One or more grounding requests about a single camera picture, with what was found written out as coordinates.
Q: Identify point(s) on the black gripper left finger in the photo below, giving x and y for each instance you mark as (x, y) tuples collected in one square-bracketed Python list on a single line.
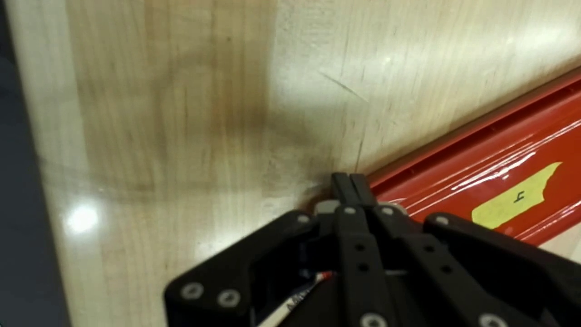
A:
[(341, 187)]

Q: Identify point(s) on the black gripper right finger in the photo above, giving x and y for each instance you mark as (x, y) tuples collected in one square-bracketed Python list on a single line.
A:
[(363, 194)]

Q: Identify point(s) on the red rectangular plastic lid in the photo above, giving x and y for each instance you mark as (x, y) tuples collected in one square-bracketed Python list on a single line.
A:
[(515, 168)]

